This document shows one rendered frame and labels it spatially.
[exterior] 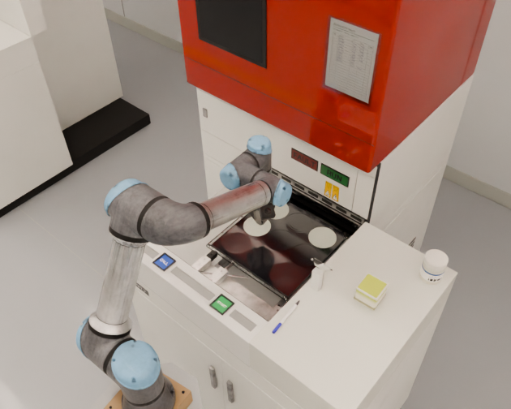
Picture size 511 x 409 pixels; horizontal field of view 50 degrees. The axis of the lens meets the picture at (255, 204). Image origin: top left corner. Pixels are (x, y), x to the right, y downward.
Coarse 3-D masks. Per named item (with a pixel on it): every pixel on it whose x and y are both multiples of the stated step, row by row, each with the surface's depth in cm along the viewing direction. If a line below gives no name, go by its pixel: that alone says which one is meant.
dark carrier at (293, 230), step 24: (288, 216) 205; (312, 216) 205; (240, 240) 197; (264, 240) 197; (288, 240) 197; (240, 264) 190; (264, 264) 190; (288, 264) 190; (312, 264) 189; (288, 288) 182
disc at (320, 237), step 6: (318, 228) 201; (324, 228) 201; (312, 234) 199; (318, 234) 199; (324, 234) 199; (330, 234) 199; (312, 240) 197; (318, 240) 197; (324, 240) 197; (330, 240) 197; (336, 240) 197; (318, 246) 195; (324, 246) 195; (330, 246) 195
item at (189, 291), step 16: (144, 256) 185; (176, 256) 185; (144, 272) 187; (160, 272) 180; (176, 272) 181; (192, 272) 180; (160, 288) 186; (176, 288) 176; (192, 288) 176; (208, 288) 175; (176, 304) 184; (192, 304) 174; (208, 304) 171; (240, 304) 171; (192, 320) 182; (208, 320) 172; (224, 320) 167; (240, 320) 168; (256, 320) 167; (224, 336) 171; (240, 336) 163; (240, 352) 170
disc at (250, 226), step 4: (248, 220) 204; (252, 220) 204; (244, 224) 203; (248, 224) 203; (252, 224) 203; (256, 224) 203; (264, 224) 203; (268, 224) 203; (244, 228) 201; (248, 228) 201; (252, 228) 201; (256, 228) 201; (260, 228) 201; (264, 228) 201; (268, 228) 201; (248, 232) 200; (252, 232) 200; (256, 232) 200; (260, 232) 200; (264, 232) 200
